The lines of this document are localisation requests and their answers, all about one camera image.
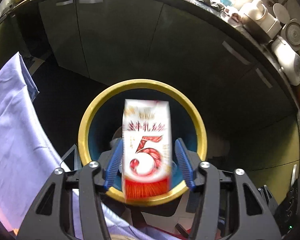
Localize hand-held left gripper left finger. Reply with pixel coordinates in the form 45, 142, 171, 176
16, 138, 124, 240

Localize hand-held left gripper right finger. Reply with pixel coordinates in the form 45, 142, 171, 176
174, 138, 282, 240

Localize red and white milk carton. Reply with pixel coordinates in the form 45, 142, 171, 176
122, 99, 172, 201

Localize yellow rimmed trash bin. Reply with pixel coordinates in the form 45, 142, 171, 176
78, 79, 207, 207

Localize purple floral tablecloth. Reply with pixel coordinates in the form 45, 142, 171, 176
0, 51, 190, 240

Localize dark sink counter cabinets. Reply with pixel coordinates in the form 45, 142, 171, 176
0, 0, 300, 205

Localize white rice cooker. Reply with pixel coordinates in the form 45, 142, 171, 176
271, 36, 300, 86

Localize metal bowl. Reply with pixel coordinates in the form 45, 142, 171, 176
241, 12, 273, 45

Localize dark rag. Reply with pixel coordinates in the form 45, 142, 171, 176
192, 0, 225, 11

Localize white kettle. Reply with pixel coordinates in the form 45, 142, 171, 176
240, 0, 282, 38

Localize round metal strainer lid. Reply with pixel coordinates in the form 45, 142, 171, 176
285, 19, 300, 46

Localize round white lid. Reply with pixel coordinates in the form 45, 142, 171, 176
274, 3, 290, 23

